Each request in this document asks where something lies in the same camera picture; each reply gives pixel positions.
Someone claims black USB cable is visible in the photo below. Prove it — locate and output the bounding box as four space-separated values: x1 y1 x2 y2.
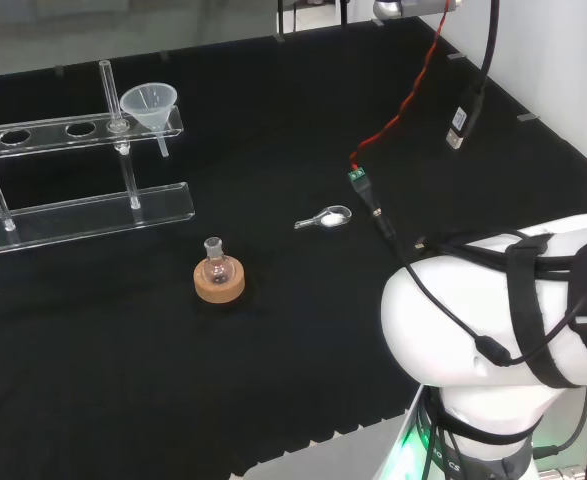
445 0 502 151

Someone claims small round-bottom glass flask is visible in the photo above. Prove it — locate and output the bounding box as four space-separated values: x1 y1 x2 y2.
202 236 236 287

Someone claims black arm base cable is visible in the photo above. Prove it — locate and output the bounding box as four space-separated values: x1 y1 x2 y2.
531 385 587 460

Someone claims black bench cloth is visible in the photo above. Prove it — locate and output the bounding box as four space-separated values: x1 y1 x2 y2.
0 14 587 479

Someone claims red-black cable with green connector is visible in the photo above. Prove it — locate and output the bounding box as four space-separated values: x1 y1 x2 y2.
347 0 452 241

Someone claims silver metal fitting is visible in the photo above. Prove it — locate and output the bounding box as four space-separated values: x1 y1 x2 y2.
372 0 462 21

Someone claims translucent plastic funnel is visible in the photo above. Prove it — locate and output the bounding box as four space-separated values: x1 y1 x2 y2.
119 83 179 159

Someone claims cork ring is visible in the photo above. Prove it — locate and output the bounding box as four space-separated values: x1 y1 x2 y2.
193 259 247 304

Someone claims clear acrylic funnel stand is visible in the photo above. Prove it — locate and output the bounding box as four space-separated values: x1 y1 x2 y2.
0 59 197 261

